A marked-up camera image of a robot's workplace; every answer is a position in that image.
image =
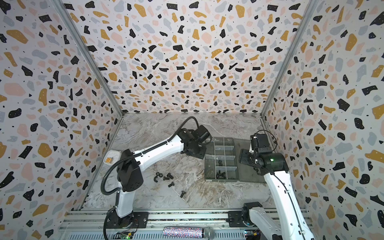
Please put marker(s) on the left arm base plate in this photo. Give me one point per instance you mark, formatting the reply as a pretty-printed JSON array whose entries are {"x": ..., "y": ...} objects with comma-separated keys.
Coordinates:
[{"x": 135, "y": 220}]

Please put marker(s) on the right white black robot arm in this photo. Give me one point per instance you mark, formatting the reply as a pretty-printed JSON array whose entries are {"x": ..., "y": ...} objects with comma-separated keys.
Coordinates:
[{"x": 275, "y": 171}]

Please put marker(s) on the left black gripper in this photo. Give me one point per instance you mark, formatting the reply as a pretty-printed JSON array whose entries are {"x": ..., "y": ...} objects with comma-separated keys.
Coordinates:
[{"x": 201, "y": 155}]

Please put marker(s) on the grey compartment organizer box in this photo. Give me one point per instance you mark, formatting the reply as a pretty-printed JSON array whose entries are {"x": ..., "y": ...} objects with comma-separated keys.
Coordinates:
[{"x": 228, "y": 150}]

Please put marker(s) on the white square container orange label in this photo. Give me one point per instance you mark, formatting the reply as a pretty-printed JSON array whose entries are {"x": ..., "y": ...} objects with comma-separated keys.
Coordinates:
[{"x": 112, "y": 157}]

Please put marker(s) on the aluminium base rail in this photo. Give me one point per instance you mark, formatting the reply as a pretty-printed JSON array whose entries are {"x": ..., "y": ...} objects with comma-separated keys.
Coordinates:
[{"x": 90, "y": 225}]

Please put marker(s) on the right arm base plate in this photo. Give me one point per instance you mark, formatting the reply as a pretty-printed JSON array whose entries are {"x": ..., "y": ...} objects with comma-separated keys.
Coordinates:
[{"x": 236, "y": 220}]

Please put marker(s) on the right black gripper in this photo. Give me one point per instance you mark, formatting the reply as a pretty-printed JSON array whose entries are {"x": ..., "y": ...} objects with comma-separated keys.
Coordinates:
[{"x": 246, "y": 157}]

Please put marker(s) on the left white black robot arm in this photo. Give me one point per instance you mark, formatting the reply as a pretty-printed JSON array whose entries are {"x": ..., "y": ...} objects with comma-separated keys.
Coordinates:
[{"x": 129, "y": 173}]

